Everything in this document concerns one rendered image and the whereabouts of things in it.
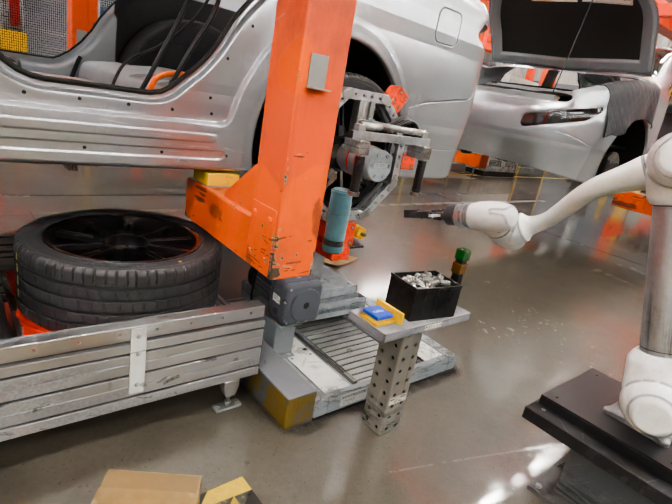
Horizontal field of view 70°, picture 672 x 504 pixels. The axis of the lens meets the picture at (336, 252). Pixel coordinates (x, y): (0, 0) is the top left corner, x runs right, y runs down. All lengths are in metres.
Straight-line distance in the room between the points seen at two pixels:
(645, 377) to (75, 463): 1.53
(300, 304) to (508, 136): 2.91
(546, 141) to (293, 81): 3.11
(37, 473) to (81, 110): 1.05
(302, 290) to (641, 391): 1.09
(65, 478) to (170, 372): 0.37
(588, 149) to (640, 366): 3.06
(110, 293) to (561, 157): 3.56
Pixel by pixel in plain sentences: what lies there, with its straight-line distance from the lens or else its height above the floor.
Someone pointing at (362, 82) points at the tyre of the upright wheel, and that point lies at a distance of 2.11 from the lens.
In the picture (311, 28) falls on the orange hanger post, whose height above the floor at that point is 1.24.
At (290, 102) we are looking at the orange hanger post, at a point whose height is 1.05.
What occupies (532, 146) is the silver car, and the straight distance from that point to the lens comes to 4.28.
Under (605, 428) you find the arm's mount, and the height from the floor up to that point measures 0.33.
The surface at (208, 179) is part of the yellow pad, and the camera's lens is 1.88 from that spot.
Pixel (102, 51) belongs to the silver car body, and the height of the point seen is 1.08.
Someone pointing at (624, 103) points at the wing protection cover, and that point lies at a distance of 4.52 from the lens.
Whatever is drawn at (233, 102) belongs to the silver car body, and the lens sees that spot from 1.90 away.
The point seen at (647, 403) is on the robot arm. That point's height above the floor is 0.53.
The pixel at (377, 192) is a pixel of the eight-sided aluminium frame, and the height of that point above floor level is 0.70.
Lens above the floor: 1.10
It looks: 18 degrees down
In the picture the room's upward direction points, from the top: 10 degrees clockwise
